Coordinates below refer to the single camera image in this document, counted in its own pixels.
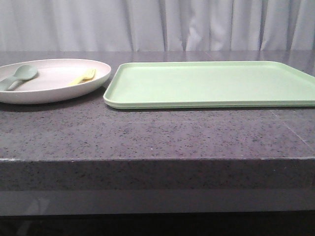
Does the yellow plastic fork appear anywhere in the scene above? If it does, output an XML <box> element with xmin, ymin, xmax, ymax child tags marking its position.
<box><xmin>68</xmin><ymin>68</ymin><xmax>96</xmax><ymax>86</ymax></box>

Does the white round plate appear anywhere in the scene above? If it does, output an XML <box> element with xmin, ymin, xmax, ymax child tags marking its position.
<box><xmin>0</xmin><ymin>59</ymin><xmax>111</xmax><ymax>104</ymax></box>

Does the light green tray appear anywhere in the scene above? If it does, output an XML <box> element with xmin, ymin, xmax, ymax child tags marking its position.
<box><xmin>103</xmin><ymin>61</ymin><xmax>315</xmax><ymax>109</ymax></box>

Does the sage green spoon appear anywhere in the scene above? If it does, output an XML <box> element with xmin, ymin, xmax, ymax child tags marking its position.
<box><xmin>0</xmin><ymin>65</ymin><xmax>38</xmax><ymax>91</ymax></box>

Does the grey curtain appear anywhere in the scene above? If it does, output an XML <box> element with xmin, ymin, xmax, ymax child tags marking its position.
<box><xmin>0</xmin><ymin>0</ymin><xmax>315</xmax><ymax>52</ymax></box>

